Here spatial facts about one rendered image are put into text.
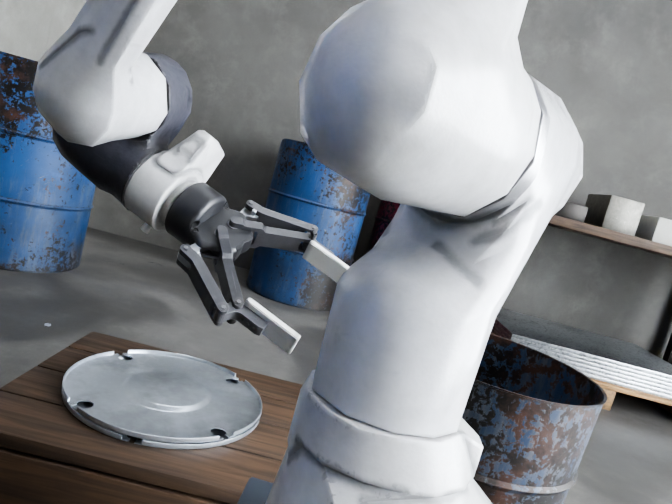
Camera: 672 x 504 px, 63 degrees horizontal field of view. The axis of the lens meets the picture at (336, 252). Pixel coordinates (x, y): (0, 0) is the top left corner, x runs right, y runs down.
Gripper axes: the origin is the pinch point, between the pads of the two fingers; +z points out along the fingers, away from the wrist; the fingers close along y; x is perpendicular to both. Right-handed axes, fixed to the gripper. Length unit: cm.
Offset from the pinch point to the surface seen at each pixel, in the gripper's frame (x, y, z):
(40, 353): -114, -25, -69
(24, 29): -126, -156, -237
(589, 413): -16, -32, 44
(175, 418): -26.2, 8.3, -7.9
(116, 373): -33.2, 5.2, -20.9
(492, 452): -23.8, -19.6, 34.1
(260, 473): -21.2, 9.3, 6.0
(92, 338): -43, -2, -32
